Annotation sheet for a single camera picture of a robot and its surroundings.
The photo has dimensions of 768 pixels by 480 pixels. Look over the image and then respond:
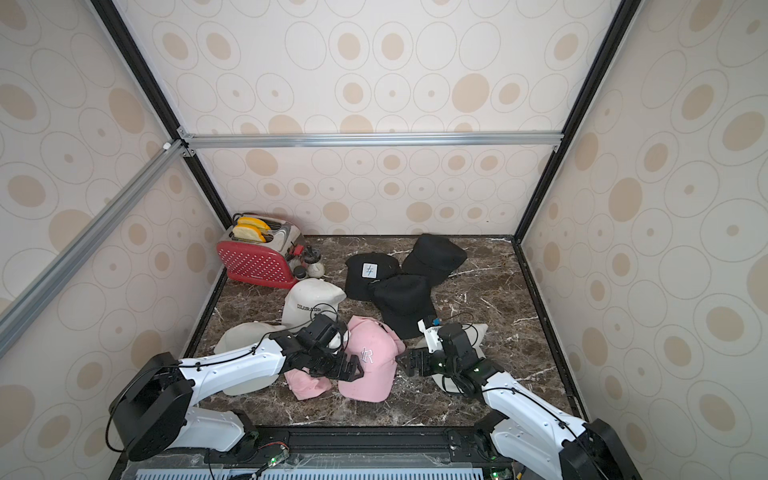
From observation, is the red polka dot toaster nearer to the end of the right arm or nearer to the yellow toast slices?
the yellow toast slices

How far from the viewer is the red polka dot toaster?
95 cm

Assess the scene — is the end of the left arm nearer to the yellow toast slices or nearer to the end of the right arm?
the end of the right arm
